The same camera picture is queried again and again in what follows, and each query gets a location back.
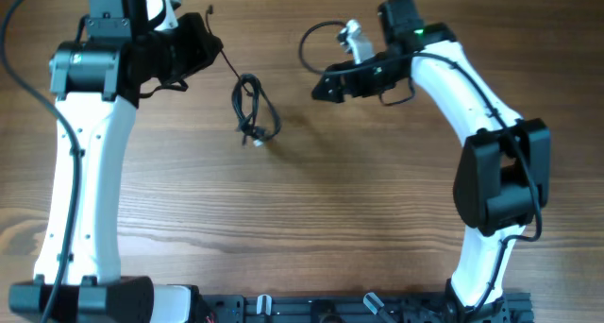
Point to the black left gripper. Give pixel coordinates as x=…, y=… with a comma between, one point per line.
x=206, y=46

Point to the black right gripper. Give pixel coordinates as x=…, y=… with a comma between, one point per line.
x=347, y=81

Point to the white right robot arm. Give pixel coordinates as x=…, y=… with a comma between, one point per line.
x=502, y=182

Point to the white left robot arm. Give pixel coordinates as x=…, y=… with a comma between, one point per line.
x=95, y=92

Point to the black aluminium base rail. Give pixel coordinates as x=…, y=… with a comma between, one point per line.
x=409, y=308

